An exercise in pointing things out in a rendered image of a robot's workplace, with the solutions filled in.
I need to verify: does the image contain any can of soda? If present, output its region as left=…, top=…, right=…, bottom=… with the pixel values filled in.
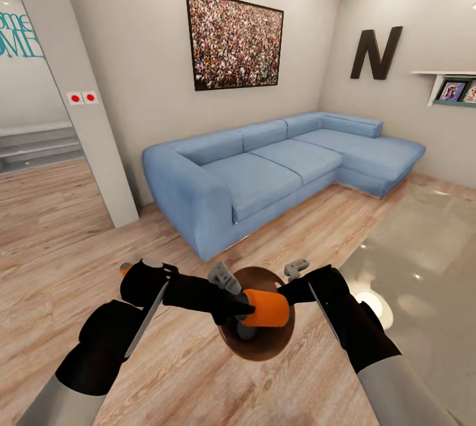
left=230, top=316, right=256, bottom=341
left=120, top=263, right=132, bottom=277
left=235, top=288, right=290, bottom=331

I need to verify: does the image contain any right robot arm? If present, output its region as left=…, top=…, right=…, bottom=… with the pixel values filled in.
left=277, top=258, right=458, bottom=426

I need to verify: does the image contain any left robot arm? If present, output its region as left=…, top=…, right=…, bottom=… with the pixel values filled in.
left=15, top=258, right=256, bottom=426

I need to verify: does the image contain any trash can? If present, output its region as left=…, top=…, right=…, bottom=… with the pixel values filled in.
left=218, top=266, right=296, bottom=362

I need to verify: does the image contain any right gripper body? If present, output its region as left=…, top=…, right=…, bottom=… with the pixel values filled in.
left=277, top=277, right=308, bottom=306

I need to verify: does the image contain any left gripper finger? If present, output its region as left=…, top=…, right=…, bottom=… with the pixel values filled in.
left=228, top=299, right=256, bottom=316

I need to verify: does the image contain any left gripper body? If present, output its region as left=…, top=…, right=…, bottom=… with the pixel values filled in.
left=183, top=276, right=233, bottom=326

